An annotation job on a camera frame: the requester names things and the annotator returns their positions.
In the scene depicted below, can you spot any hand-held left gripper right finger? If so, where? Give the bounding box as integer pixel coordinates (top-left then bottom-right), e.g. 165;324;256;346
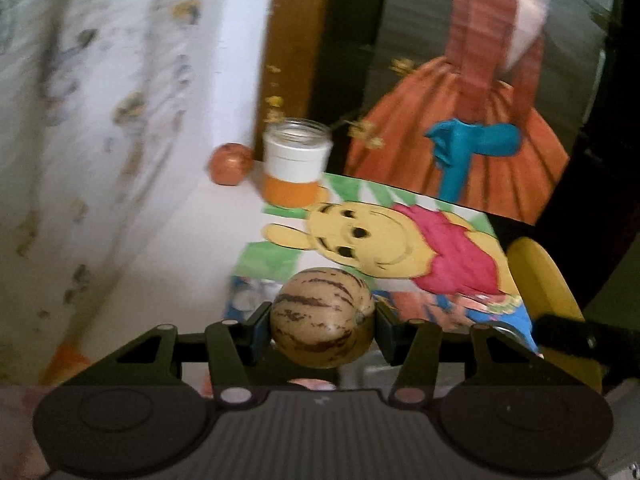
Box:
374;304;582;407

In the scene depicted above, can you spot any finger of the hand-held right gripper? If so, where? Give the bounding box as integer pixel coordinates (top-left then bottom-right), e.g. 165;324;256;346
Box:
531;314;640;367

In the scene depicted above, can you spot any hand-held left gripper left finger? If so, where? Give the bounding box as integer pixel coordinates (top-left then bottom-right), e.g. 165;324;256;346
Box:
64;301;274;409

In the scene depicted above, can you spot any yellow banana with dark tip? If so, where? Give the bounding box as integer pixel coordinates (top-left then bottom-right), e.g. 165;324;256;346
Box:
506;236;604;392

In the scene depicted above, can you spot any large striped melon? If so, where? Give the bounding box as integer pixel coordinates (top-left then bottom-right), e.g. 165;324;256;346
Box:
270;266;375;370

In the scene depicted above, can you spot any cartoon print tablecloth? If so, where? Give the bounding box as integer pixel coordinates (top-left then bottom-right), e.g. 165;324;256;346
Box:
234;172;542;353

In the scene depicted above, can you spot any orange-red apple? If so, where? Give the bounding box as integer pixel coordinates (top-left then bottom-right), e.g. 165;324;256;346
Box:
208;143;254;186

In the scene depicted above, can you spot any white and orange jar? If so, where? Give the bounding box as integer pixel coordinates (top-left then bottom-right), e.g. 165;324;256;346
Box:
261;117;334;209

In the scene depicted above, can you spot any printed blanket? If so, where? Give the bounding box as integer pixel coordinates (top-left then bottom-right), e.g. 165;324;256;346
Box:
0;0;231;386

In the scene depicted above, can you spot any orange dress wall poster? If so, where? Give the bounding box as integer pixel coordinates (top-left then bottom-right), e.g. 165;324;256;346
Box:
310;0;613;225

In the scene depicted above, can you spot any wooden post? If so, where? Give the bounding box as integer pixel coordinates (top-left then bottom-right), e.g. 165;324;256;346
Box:
254;0;343;161

